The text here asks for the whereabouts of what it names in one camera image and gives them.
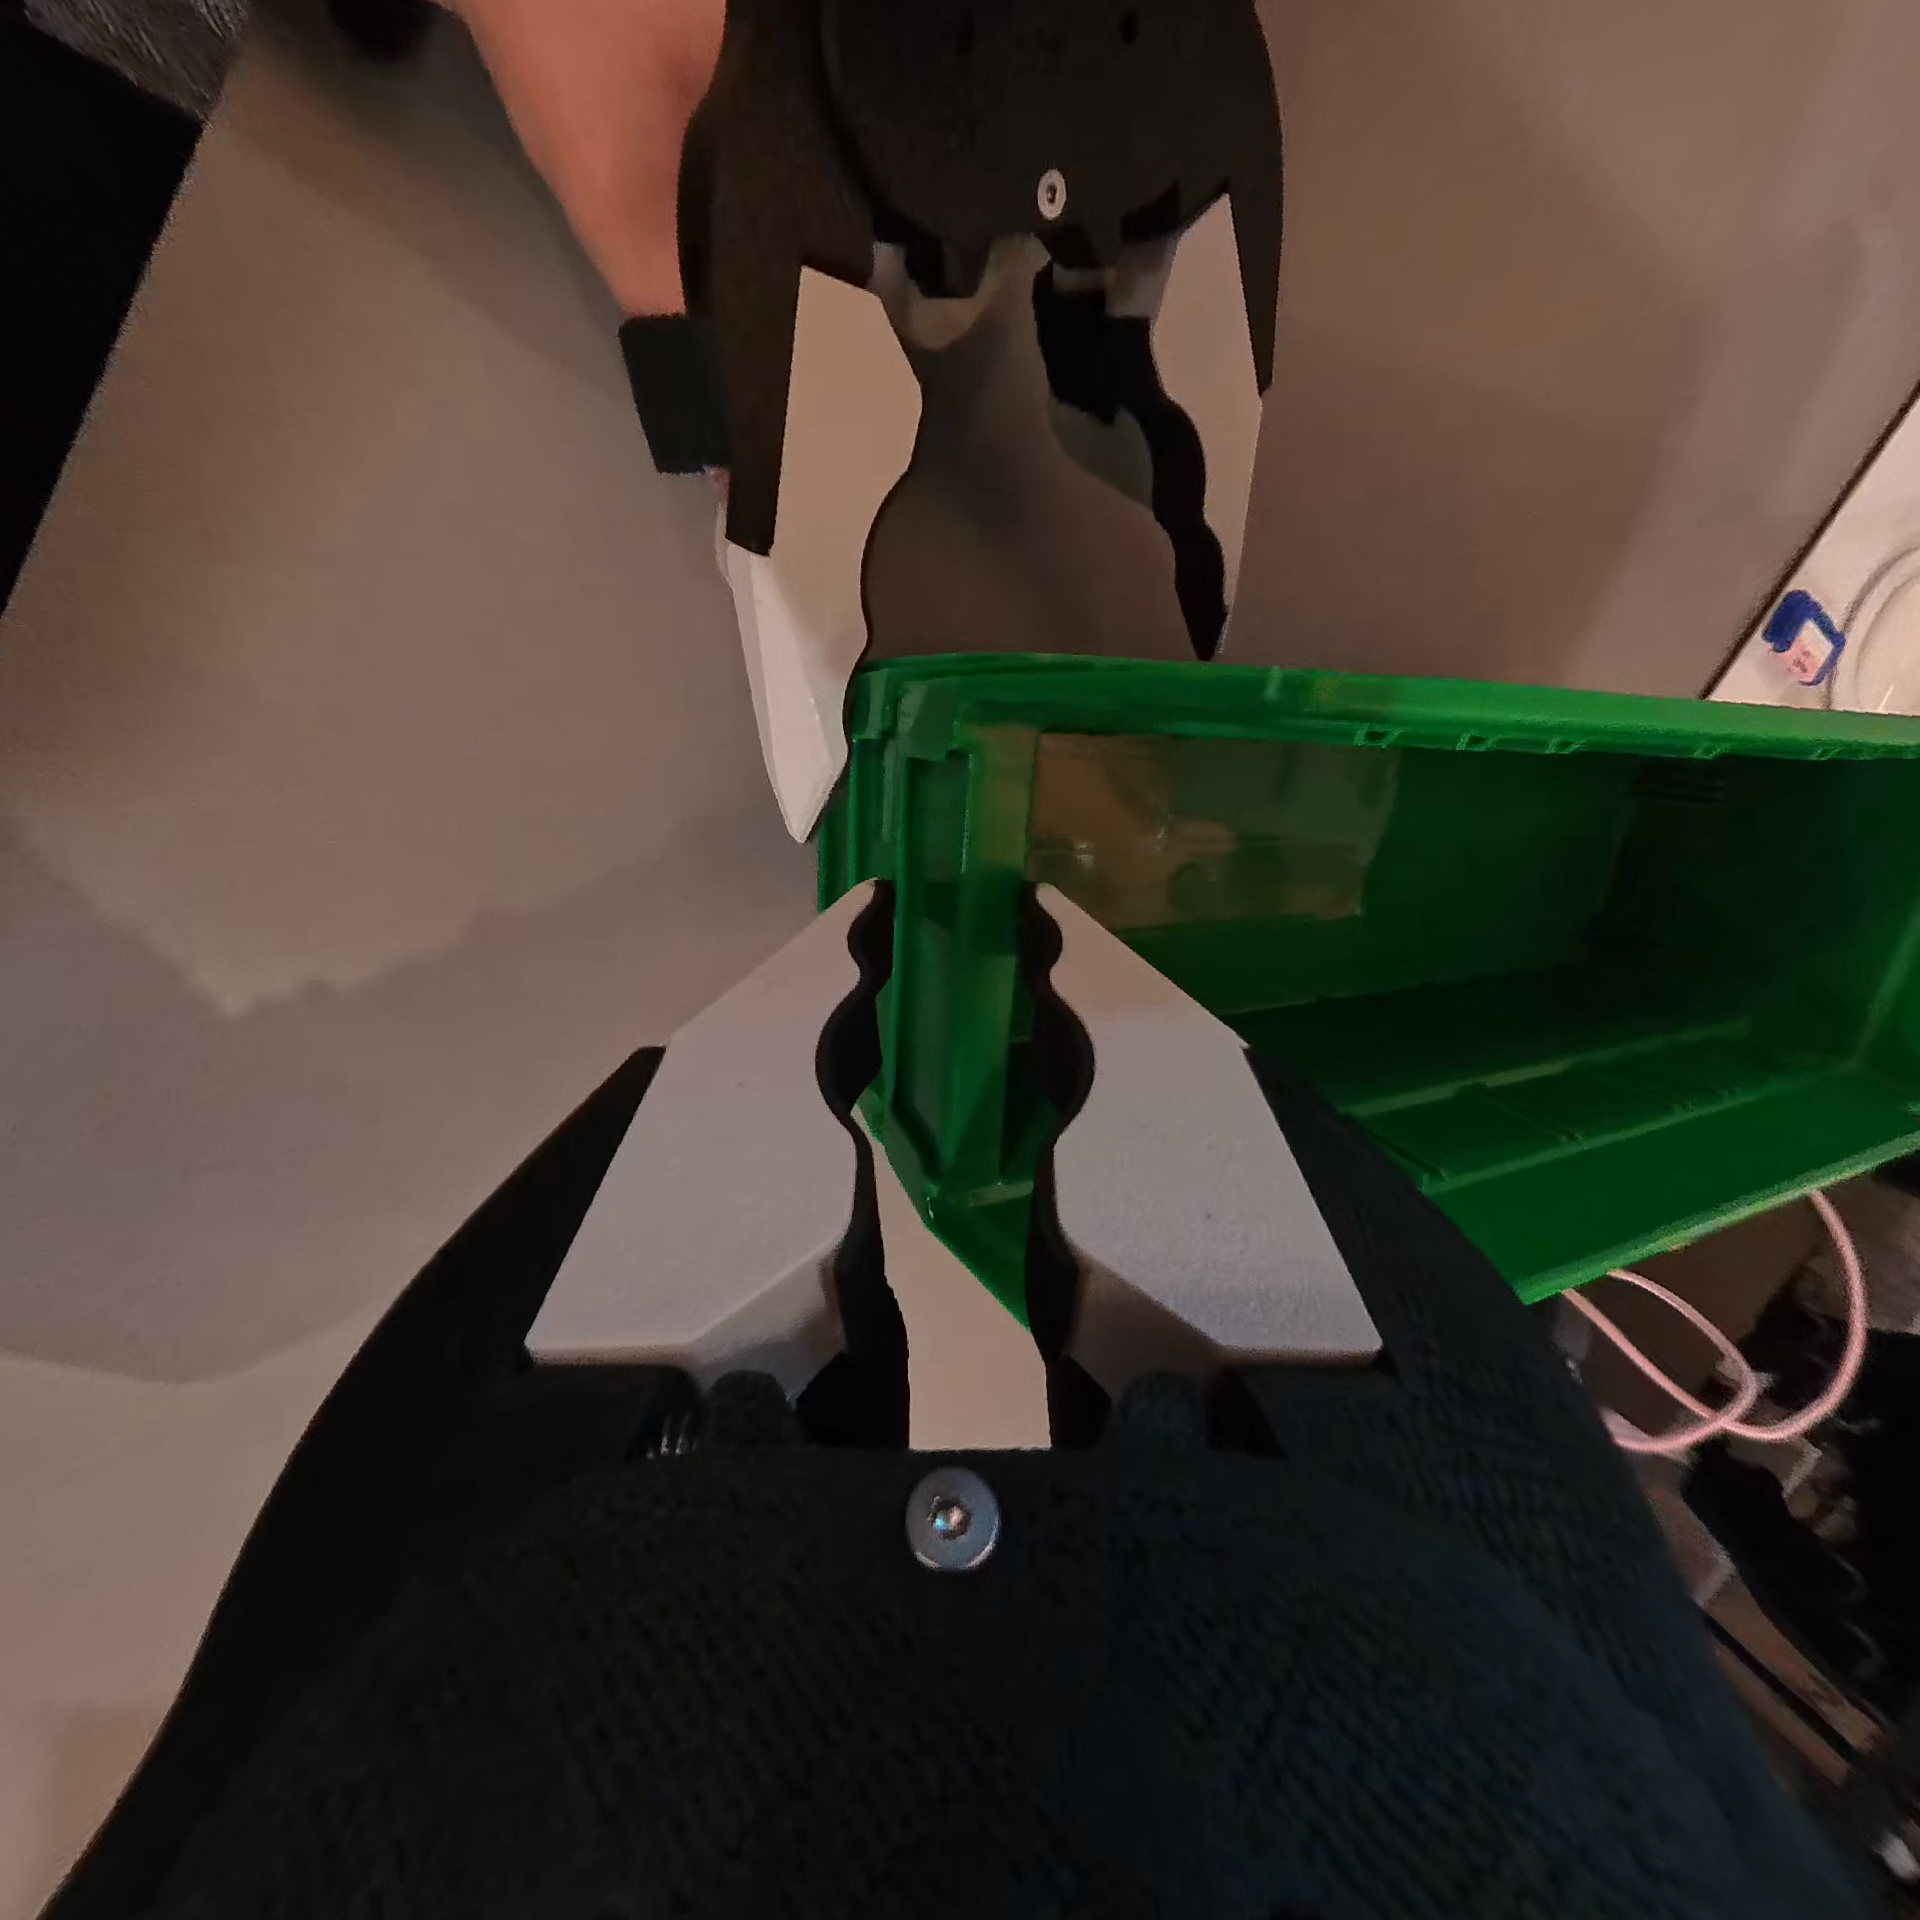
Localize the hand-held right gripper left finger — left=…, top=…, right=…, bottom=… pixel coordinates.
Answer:
left=521, top=881, right=914, bottom=1453

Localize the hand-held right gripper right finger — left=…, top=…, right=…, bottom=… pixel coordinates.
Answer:
left=1024, top=881, right=1386, bottom=1453

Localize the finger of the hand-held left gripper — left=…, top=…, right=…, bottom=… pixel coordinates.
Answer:
left=715, top=239, right=995, bottom=845
left=1032, top=191, right=1266, bottom=665

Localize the person's left hand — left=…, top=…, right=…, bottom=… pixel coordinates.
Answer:
left=449, top=0, right=726, bottom=323

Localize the small blue plastic object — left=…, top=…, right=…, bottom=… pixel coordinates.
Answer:
left=1762, top=587, right=1849, bottom=684

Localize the white device with blue label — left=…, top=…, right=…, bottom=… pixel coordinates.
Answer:
left=1701, top=381, right=1920, bottom=707

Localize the pink cable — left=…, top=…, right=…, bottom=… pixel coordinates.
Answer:
left=1559, top=1187, right=1874, bottom=1453

